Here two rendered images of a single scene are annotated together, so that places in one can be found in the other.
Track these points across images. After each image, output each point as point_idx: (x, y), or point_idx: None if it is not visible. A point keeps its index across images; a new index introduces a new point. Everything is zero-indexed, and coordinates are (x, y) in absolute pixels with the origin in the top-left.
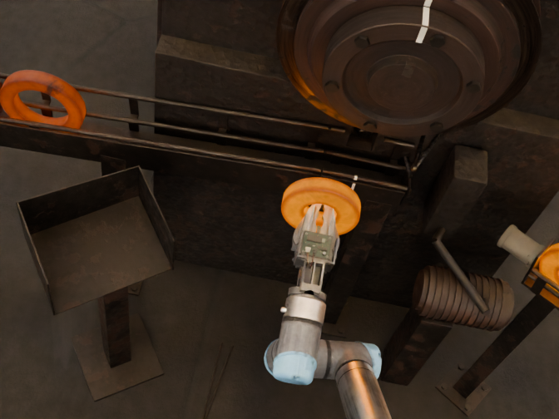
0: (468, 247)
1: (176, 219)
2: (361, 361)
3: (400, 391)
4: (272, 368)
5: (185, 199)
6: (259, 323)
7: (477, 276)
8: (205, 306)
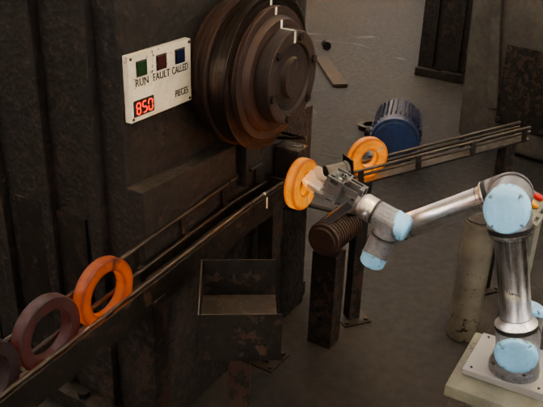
0: (292, 228)
1: None
2: None
3: (341, 343)
4: (384, 254)
5: (169, 337)
6: (254, 393)
7: None
8: None
